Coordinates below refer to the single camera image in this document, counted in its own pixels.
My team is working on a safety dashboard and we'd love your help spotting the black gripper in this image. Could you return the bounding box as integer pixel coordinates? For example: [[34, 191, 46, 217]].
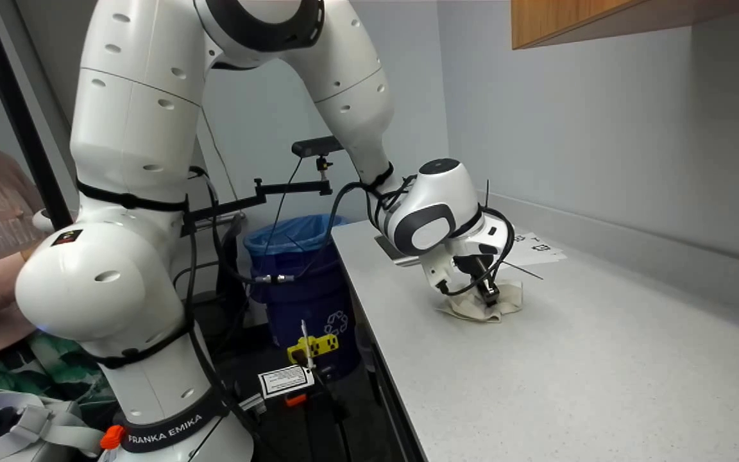
[[457, 248, 503, 309]]

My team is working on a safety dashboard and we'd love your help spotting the cream cloth towel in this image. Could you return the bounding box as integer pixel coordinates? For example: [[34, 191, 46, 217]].
[[439, 280, 528, 326]]

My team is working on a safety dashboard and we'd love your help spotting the grey countertop backsplash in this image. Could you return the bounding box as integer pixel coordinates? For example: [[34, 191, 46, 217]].
[[488, 191, 739, 327]]

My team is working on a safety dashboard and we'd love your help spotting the yellow clamp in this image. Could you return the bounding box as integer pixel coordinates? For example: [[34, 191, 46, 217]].
[[284, 317, 340, 369]]

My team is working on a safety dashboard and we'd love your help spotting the blue trash bin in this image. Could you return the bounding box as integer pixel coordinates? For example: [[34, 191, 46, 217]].
[[240, 212, 365, 380]]

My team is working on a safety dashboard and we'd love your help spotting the white label tag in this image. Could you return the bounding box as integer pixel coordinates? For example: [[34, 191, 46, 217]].
[[253, 363, 318, 399]]

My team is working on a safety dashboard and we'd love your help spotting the orange round knob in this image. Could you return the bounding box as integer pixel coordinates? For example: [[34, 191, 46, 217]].
[[97, 421, 125, 453]]

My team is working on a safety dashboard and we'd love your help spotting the green white bag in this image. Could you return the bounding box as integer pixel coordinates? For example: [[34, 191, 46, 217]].
[[0, 327, 121, 462]]

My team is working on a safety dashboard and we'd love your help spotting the black diagonal pole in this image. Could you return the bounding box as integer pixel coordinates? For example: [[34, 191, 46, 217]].
[[0, 9, 76, 231]]

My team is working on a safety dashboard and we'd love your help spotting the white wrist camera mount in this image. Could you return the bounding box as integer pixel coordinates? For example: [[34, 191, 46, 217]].
[[417, 248, 475, 298]]

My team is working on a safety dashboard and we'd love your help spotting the small black boom camera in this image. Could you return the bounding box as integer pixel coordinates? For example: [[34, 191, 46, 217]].
[[290, 136, 338, 176]]

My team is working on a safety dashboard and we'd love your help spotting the black camera boom stand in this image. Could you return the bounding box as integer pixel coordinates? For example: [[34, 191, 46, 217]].
[[175, 170, 335, 241]]

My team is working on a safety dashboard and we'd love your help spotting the wooden wall cabinet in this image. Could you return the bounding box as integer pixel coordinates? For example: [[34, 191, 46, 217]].
[[507, 0, 739, 52]]

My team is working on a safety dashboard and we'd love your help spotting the grey strap harness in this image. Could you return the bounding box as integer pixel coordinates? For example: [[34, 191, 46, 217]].
[[0, 388, 104, 457]]

